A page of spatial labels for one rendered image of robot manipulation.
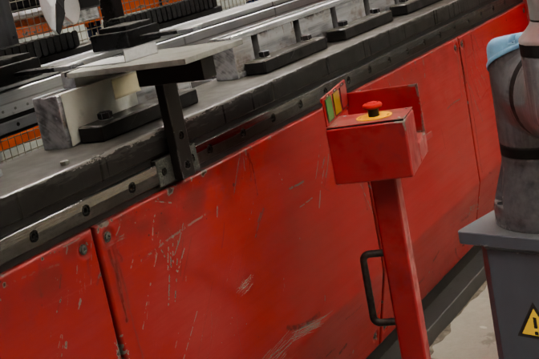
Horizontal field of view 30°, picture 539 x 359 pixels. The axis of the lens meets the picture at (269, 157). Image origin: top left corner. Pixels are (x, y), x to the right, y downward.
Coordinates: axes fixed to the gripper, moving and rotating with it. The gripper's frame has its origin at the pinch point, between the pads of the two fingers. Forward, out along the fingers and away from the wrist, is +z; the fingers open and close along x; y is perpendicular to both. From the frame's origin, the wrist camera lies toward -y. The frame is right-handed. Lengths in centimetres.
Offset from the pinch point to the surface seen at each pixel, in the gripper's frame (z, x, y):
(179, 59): -50, 2, 71
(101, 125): -54, 20, 80
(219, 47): -53, -4, 78
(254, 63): -79, -10, 120
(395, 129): -41, -26, 112
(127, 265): -32, 28, 88
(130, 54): -62, 10, 77
